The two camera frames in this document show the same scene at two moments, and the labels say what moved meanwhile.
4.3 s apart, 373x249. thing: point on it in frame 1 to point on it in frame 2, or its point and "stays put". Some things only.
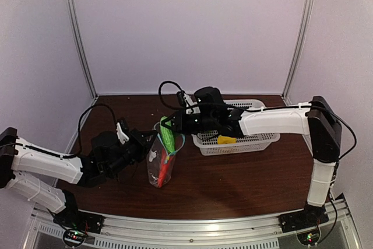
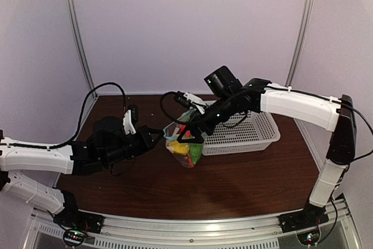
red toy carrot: (165, 164) to (187, 134)
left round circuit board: (73, 238) stays put
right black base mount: (311, 216) stays put
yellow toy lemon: (222, 140) to (179, 148)
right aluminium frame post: (306, 14) stays put
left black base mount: (71, 217) stays put
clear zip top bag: (159, 160) to (186, 154)
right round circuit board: (309, 238) stays put
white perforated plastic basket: (207, 144) stays put
